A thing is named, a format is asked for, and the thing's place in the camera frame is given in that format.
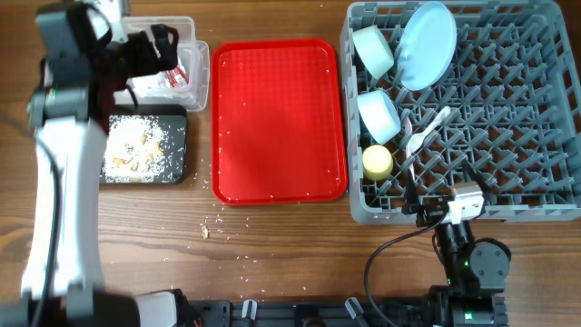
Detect green bowl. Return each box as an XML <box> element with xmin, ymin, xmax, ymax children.
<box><xmin>353</xmin><ymin>25</ymin><xmax>395</xmax><ymax>80</ymax></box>

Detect white plastic spoon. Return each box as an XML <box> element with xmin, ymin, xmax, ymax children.
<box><xmin>406</xmin><ymin>106</ymin><xmax>451</xmax><ymax>154</ymax></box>

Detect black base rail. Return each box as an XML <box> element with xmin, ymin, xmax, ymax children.
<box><xmin>181</xmin><ymin>297</ymin><xmax>507</xmax><ymax>327</ymax></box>

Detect white plastic fork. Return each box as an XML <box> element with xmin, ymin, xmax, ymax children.
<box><xmin>404</xmin><ymin>117</ymin><xmax>415</xmax><ymax>179</ymax></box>

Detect black waste tray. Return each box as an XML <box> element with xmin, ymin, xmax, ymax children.
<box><xmin>99</xmin><ymin>104</ymin><xmax>190</xmax><ymax>186</ymax></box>

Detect red plastic tray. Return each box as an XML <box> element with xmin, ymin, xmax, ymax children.
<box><xmin>211</xmin><ymin>38</ymin><xmax>348</xmax><ymax>206</ymax></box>

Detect food crumb on table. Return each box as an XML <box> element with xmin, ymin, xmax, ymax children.
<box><xmin>201</xmin><ymin>225</ymin><xmax>210</xmax><ymax>239</ymax></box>

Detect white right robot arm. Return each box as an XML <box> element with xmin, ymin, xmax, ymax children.
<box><xmin>402</xmin><ymin>161</ymin><xmax>512</xmax><ymax>326</ymax></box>

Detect white napkin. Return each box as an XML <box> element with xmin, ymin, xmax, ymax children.
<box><xmin>127</xmin><ymin>72</ymin><xmax>184</xmax><ymax>97</ymax></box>

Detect grey dishwasher rack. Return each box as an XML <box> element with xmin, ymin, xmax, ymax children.
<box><xmin>340</xmin><ymin>1</ymin><xmax>580</xmax><ymax>224</ymax></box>

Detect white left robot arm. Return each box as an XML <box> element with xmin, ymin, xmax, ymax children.
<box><xmin>1</xmin><ymin>1</ymin><xmax>204</xmax><ymax>326</ymax></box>

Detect light blue bowl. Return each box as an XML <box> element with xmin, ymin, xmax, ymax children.
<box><xmin>357</xmin><ymin>90</ymin><xmax>401</xmax><ymax>144</ymax></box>

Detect light blue plate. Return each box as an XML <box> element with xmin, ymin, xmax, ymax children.
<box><xmin>397</xmin><ymin>2</ymin><xmax>458</xmax><ymax>91</ymax></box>

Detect yellow cup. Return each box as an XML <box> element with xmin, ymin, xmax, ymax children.
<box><xmin>362</xmin><ymin>145</ymin><xmax>394</xmax><ymax>181</ymax></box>

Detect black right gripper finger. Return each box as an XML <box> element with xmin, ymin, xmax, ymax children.
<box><xmin>405</xmin><ymin>174</ymin><xmax>419</xmax><ymax>207</ymax></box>
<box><xmin>461</xmin><ymin>161</ymin><xmax>488</xmax><ymax>191</ymax></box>

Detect rice and food scraps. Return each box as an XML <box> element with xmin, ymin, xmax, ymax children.
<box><xmin>102</xmin><ymin>114</ymin><xmax>187</xmax><ymax>183</ymax></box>

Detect clear plastic bin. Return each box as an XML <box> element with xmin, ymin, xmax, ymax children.
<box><xmin>122</xmin><ymin>16</ymin><xmax>210</xmax><ymax>112</ymax></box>

